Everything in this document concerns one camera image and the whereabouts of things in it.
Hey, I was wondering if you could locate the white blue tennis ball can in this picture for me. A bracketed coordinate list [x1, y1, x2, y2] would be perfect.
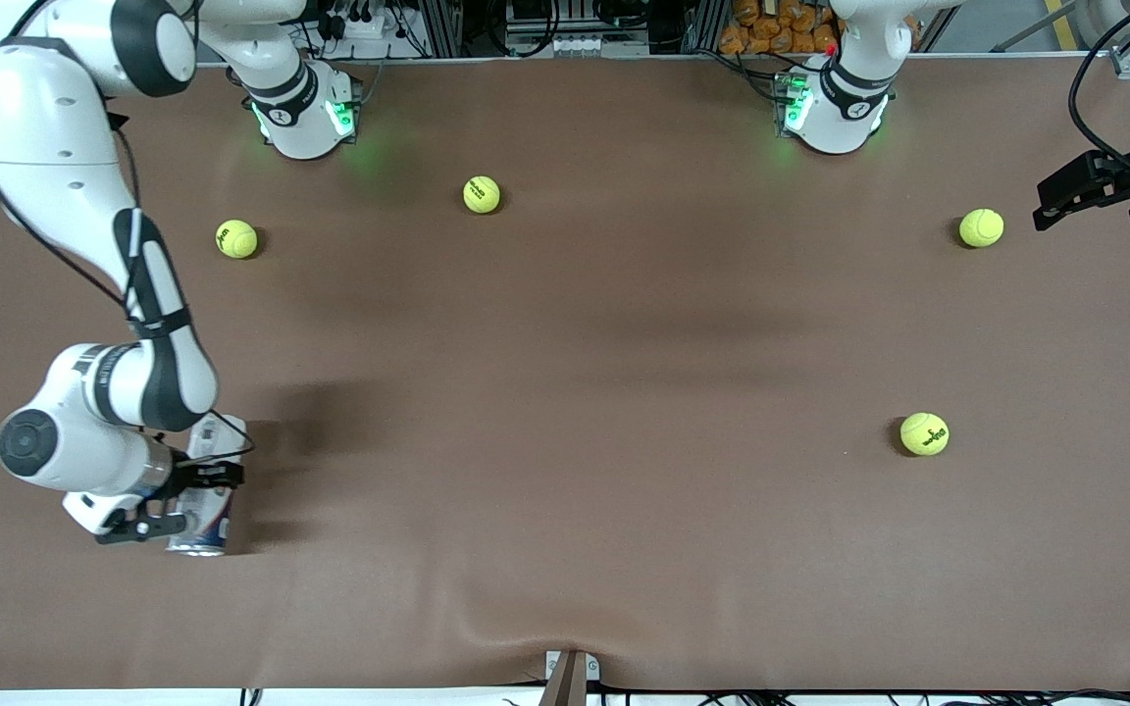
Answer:
[165, 414, 248, 558]

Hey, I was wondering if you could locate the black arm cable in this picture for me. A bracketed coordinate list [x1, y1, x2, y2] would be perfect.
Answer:
[1067, 0, 1130, 189]
[0, 59, 258, 460]

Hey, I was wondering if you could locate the orange snack bags pile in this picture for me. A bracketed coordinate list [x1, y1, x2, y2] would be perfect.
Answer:
[719, 0, 841, 56]

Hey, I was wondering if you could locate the white power strip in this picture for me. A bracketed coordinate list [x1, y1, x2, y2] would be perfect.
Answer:
[325, 5, 399, 40]

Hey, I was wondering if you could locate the metal mat clamp bracket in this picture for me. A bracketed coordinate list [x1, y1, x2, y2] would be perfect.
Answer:
[538, 649, 601, 706]

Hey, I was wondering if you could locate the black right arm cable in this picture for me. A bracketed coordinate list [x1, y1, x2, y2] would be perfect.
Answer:
[0, 59, 258, 460]

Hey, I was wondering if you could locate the white terminal block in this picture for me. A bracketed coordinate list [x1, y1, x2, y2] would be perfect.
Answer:
[504, 32, 651, 58]

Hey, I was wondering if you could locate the brown table mat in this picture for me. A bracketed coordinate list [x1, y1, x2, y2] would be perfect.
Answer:
[0, 54, 1130, 692]

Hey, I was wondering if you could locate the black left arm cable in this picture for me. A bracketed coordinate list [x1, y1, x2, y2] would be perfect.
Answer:
[1067, 0, 1130, 189]

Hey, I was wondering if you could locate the aluminium profile frame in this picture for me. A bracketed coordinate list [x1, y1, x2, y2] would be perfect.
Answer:
[0, 0, 1130, 99]

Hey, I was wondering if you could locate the yellow tennis ball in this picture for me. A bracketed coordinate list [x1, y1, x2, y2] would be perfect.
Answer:
[215, 219, 259, 260]
[899, 412, 950, 457]
[958, 208, 1005, 249]
[462, 175, 502, 215]

